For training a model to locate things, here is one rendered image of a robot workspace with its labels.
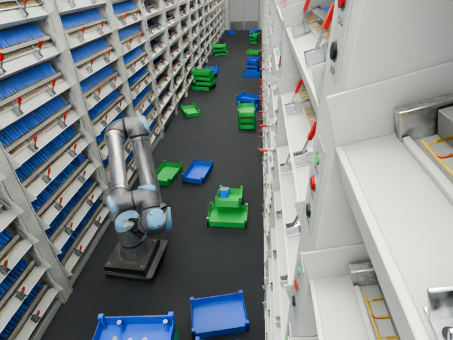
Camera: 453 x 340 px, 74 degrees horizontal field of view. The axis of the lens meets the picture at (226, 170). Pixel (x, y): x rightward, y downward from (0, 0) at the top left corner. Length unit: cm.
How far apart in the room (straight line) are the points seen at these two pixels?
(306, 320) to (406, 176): 31
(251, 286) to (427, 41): 181
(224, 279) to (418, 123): 181
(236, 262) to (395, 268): 192
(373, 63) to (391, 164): 8
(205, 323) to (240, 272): 39
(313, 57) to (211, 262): 173
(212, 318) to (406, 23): 174
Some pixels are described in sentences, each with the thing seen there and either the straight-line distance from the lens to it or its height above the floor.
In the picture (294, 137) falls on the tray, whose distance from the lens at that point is 73.
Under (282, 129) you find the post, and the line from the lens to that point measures 106.
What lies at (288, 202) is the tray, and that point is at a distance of 83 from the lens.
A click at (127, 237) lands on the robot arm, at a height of 30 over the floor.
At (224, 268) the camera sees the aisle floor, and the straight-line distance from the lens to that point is 206.
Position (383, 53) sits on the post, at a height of 155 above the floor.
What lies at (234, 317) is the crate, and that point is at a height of 0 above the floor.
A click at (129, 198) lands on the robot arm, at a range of 151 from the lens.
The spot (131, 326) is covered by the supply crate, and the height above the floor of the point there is 40.
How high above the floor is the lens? 161
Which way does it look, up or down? 33 degrees down
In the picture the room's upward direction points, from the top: 2 degrees counter-clockwise
